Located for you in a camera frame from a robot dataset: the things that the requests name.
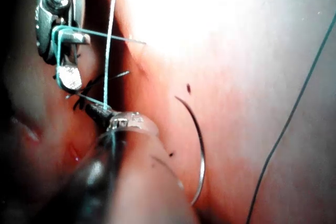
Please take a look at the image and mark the right arm needle driver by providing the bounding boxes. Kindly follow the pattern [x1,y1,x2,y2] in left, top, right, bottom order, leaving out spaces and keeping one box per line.
[35,0,90,65]

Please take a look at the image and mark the blue thread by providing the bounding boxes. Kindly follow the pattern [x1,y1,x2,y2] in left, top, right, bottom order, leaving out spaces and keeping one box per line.
[51,0,336,224]

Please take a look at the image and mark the curved steel needle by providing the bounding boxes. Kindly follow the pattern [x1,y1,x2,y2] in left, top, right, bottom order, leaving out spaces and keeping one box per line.
[174,95,207,206]

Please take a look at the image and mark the black stitching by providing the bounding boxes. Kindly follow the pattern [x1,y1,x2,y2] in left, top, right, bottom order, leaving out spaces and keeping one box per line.
[72,70,131,112]

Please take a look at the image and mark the right arm needle driver jaw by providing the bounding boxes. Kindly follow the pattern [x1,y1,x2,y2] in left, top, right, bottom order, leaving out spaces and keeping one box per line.
[56,50,83,91]
[61,31,91,46]

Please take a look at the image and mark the left arm needle driver jaw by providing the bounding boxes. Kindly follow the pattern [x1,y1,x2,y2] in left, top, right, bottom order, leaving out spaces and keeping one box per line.
[85,102,114,125]

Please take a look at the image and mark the tissue pad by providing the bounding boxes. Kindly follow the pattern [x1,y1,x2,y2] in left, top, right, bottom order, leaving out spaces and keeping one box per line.
[0,0,336,224]

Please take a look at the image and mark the left arm needle driver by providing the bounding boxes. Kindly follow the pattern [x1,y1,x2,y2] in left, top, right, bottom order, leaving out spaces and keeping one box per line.
[106,111,160,137]

